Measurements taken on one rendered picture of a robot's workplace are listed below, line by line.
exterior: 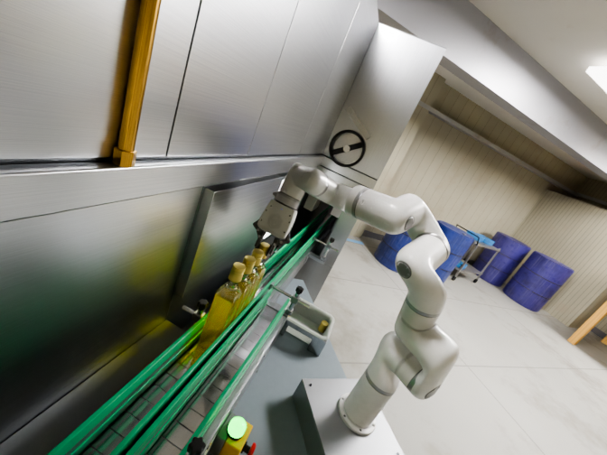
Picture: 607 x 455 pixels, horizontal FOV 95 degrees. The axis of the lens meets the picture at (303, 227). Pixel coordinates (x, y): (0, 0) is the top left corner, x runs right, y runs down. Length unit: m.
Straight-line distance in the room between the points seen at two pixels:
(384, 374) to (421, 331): 0.19
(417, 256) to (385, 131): 1.18
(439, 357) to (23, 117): 0.80
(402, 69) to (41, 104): 1.60
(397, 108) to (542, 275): 5.62
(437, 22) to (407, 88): 1.24
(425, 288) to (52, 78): 0.68
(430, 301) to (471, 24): 2.73
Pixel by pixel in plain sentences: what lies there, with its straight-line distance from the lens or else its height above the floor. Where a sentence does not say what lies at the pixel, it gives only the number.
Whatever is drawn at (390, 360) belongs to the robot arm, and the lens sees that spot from 0.85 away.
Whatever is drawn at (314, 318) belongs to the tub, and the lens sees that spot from 1.33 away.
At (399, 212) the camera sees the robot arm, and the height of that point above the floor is 1.46.
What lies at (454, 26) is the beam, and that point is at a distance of 3.06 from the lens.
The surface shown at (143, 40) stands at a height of 1.57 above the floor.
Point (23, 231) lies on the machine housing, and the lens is 0.50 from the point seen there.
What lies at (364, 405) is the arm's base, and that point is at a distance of 0.96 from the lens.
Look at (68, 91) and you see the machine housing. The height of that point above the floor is 1.48.
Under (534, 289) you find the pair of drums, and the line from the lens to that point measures 6.98.
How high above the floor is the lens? 1.57
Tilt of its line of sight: 20 degrees down
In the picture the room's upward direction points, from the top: 24 degrees clockwise
